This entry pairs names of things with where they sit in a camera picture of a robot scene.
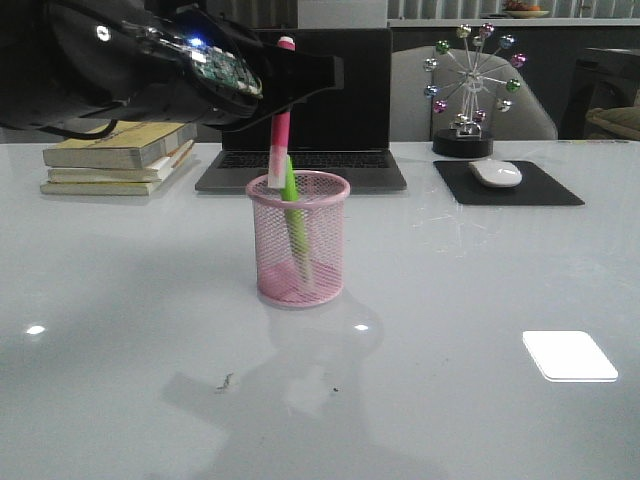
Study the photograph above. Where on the black gripper with board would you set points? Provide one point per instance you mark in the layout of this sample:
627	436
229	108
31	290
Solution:
177	62

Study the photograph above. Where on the pink highlighter pen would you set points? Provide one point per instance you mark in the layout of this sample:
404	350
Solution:
278	154

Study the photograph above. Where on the green highlighter pen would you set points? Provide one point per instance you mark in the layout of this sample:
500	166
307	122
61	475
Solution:
295	221

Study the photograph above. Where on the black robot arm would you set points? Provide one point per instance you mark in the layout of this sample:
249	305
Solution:
55	64

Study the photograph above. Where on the pink mesh pen holder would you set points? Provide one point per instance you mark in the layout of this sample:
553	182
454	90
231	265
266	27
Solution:
321	196

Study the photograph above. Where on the grey open laptop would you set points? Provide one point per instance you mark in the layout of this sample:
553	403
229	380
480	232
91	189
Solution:
344	132

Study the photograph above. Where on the right grey armchair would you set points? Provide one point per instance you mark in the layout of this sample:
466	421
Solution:
411	117

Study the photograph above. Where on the middle white book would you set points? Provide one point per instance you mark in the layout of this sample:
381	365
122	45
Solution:
158	171

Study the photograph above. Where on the yellow top book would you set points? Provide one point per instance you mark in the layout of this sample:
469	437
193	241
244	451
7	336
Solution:
131	145

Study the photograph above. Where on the yellow book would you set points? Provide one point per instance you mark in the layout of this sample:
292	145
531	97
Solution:
131	145
103	189

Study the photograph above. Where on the ferris wheel desk ornament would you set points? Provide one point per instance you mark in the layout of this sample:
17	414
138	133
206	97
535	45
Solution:
466	135

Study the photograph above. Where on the white computer mouse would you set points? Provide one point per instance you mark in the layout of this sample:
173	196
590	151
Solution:
496	173

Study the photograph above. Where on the fruit bowl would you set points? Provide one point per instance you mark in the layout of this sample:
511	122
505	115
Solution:
522	10

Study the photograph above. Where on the bottom yellow book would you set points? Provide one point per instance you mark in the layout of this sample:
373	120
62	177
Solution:
103	189

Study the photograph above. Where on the black mouse pad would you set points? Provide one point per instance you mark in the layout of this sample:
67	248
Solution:
537	187

